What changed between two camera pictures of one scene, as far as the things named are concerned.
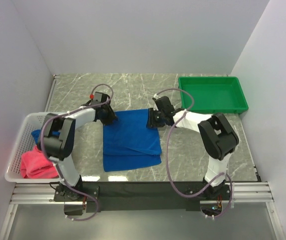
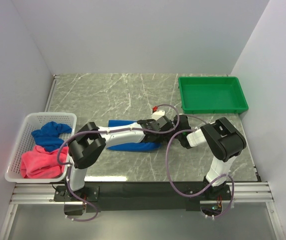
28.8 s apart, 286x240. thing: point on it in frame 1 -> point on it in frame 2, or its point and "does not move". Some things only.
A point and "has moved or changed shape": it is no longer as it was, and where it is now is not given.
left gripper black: x=112 y=116 -> x=160 y=139
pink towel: x=34 y=164 does not move
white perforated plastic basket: x=25 y=140 does not move
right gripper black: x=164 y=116 -> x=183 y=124
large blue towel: x=128 y=142 has moved or changed shape
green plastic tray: x=213 y=94 does not move
